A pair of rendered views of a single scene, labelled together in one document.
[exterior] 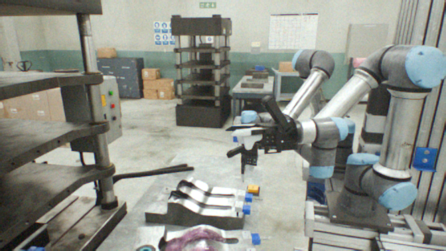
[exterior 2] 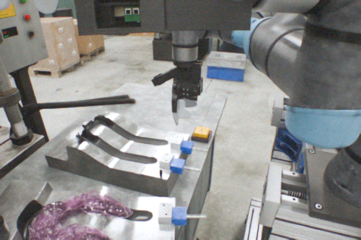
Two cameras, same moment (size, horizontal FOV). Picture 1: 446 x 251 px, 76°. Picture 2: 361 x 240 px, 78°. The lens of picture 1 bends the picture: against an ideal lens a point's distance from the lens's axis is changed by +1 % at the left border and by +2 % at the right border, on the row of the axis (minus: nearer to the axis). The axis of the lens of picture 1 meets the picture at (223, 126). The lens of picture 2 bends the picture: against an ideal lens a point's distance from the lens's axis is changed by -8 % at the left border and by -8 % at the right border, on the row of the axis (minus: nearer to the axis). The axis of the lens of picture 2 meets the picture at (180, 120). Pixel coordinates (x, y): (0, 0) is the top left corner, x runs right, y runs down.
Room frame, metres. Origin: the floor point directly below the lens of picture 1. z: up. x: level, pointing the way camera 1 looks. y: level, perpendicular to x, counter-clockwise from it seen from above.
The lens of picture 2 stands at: (0.61, -0.20, 1.42)
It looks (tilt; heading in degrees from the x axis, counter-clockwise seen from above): 30 degrees down; 7
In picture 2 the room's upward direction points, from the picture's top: straight up
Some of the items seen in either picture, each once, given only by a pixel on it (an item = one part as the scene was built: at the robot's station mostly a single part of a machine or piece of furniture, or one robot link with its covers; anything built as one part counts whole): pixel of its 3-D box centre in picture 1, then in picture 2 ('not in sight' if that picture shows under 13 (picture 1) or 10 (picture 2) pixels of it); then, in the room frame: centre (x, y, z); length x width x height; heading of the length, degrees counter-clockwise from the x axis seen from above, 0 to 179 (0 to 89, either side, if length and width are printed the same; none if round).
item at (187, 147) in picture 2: (250, 198); (189, 147); (1.31, -0.14, 0.89); 0.13 x 0.05 x 0.05; 80
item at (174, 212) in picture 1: (198, 201); (117, 146); (1.31, 0.13, 0.87); 0.50 x 0.26 x 0.14; 79
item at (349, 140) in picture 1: (342, 130); not in sight; (1.50, -0.66, 1.20); 0.13 x 0.12 x 0.14; 32
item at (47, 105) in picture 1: (52, 112); (41, 45); (4.63, 2.90, 0.47); 1.22 x 0.80 x 0.94; 83
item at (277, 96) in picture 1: (293, 87); not in sight; (7.08, -1.77, 0.47); 1.10 x 0.52 x 0.94; 87
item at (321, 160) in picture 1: (319, 157); (323, 79); (0.84, -0.31, 1.33); 0.11 x 0.08 x 0.11; 12
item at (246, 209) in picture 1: (248, 209); (180, 166); (1.20, -0.12, 0.89); 0.13 x 0.05 x 0.05; 79
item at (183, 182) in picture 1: (200, 194); (118, 137); (1.30, 0.12, 0.92); 0.35 x 0.16 x 0.09; 79
